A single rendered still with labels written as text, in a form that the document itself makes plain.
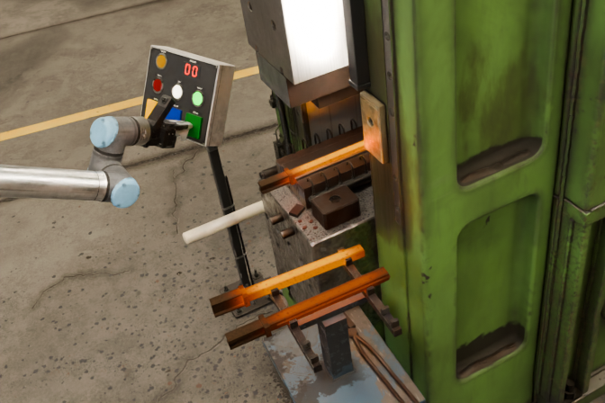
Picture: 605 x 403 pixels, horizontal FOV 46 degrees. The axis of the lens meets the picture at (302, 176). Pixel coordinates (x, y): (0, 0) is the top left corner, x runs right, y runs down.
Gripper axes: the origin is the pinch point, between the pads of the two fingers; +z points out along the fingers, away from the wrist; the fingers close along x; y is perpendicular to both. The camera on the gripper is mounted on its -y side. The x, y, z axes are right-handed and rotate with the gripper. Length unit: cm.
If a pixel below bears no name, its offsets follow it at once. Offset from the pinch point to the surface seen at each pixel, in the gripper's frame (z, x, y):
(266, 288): -33, 68, 25
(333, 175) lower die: 4, 57, 1
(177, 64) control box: 2.0, -11.9, -17.8
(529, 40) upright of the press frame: 0, 106, -48
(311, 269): -23, 74, 20
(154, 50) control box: 2.0, -24.4, -20.0
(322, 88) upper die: -11, 58, -25
